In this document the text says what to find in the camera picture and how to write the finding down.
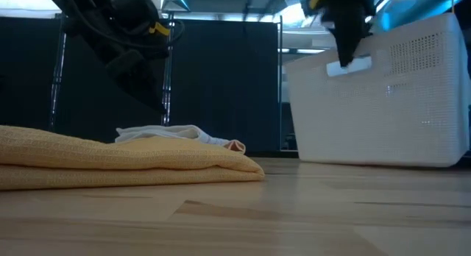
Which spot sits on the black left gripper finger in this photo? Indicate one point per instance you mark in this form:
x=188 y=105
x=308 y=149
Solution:
x=143 y=87

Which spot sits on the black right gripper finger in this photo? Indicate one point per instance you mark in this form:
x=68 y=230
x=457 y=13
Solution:
x=347 y=42

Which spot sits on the white striped towel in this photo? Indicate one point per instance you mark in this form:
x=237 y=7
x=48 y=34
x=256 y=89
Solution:
x=173 y=132

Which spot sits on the white perforated plastic basket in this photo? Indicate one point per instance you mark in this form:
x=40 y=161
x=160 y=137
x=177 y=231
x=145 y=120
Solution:
x=379 y=101

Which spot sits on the plain tan towel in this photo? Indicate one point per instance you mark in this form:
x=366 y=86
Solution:
x=110 y=160

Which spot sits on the orange checked towel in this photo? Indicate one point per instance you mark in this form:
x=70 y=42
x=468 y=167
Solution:
x=235 y=145

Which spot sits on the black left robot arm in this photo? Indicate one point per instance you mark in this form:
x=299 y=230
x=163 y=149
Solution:
x=73 y=9

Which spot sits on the yellow tag on right gripper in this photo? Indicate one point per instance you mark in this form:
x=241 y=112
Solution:
x=316 y=0

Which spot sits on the yellow tag on gripper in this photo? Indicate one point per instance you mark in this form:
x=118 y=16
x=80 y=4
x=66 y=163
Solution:
x=159 y=29
x=316 y=0

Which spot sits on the yellow tag on left gripper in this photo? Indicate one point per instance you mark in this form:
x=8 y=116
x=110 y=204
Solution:
x=159 y=29

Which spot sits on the black room divider screen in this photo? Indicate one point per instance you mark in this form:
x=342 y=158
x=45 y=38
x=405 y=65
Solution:
x=221 y=83

